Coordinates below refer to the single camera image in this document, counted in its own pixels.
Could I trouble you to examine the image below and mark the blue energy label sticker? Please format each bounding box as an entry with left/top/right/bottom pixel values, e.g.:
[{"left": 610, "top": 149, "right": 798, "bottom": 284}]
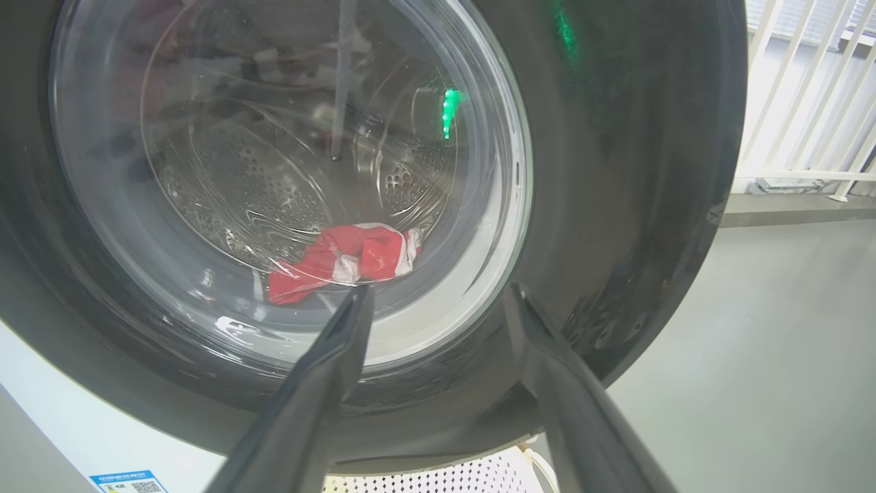
[{"left": 89, "top": 470, "right": 169, "bottom": 493}]

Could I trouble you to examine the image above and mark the red and white garment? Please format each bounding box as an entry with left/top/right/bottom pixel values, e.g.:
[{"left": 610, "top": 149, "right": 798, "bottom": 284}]
[{"left": 268, "top": 223, "right": 424, "bottom": 306}]

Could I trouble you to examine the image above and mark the cream perforated laundry basket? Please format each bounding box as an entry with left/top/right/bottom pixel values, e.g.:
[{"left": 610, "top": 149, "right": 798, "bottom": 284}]
[{"left": 322, "top": 444, "right": 560, "bottom": 493}]

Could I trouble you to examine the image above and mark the white metal railing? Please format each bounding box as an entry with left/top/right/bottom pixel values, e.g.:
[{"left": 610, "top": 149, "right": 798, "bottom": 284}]
[{"left": 734, "top": 0, "right": 876, "bottom": 203}]

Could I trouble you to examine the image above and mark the black glass washing machine door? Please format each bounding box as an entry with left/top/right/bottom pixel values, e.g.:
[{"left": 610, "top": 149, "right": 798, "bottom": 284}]
[{"left": 0, "top": 0, "right": 749, "bottom": 475}]

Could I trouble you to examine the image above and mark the white washing machine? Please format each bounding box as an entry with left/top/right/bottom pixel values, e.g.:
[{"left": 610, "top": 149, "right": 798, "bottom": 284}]
[{"left": 0, "top": 320, "right": 230, "bottom": 493}]

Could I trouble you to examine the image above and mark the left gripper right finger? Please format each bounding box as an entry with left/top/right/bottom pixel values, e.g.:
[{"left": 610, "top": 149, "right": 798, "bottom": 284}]
[{"left": 505, "top": 284, "right": 678, "bottom": 493}]

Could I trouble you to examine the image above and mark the steel washing machine drum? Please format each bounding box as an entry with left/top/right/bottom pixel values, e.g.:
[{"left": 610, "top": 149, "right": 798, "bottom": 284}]
[{"left": 147, "top": 62, "right": 459, "bottom": 275}]

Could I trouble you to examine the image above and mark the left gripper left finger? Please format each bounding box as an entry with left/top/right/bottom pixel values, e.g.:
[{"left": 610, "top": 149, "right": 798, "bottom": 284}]
[{"left": 205, "top": 286, "right": 376, "bottom": 493}]

